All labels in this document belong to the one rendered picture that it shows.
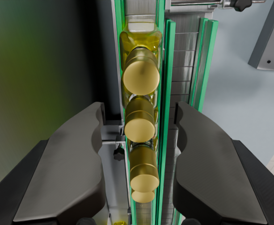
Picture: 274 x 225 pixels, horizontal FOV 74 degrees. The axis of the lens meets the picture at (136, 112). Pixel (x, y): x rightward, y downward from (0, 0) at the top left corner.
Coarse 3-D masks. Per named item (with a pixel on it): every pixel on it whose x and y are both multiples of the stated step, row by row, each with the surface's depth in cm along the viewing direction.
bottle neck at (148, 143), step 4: (148, 140) 25; (152, 140) 26; (132, 144) 25; (136, 144) 24; (140, 144) 24; (144, 144) 24; (148, 144) 24; (152, 144) 25; (132, 148) 24; (152, 148) 24
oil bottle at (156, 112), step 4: (156, 108) 29; (124, 112) 30; (156, 112) 29; (124, 116) 29; (156, 116) 28; (156, 120) 28; (156, 124) 28; (156, 128) 29; (156, 132) 29; (156, 136) 30
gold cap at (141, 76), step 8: (128, 56) 19; (136, 56) 17; (144, 56) 17; (152, 56) 18; (128, 64) 16; (136, 64) 16; (144, 64) 16; (152, 64) 16; (128, 72) 16; (136, 72) 16; (144, 72) 16; (152, 72) 16; (128, 80) 16; (136, 80) 16; (144, 80) 16; (152, 80) 16; (128, 88) 17; (136, 88) 17; (144, 88) 17; (152, 88) 17
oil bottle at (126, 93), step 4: (124, 88) 25; (156, 88) 25; (124, 92) 25; (128, 92) 25; (152, 92) 25; (156, 92) 25; (124, 96) 25; (128, 96) 25; (152, 96) 25; (156, 96) 26; (124, 100) 26; (128, 100) 25; (152, 100) 25; (156, 100) 26; (124, 104) 26; (152, 104) 26; (156, 104) 27; (124, 108) 27
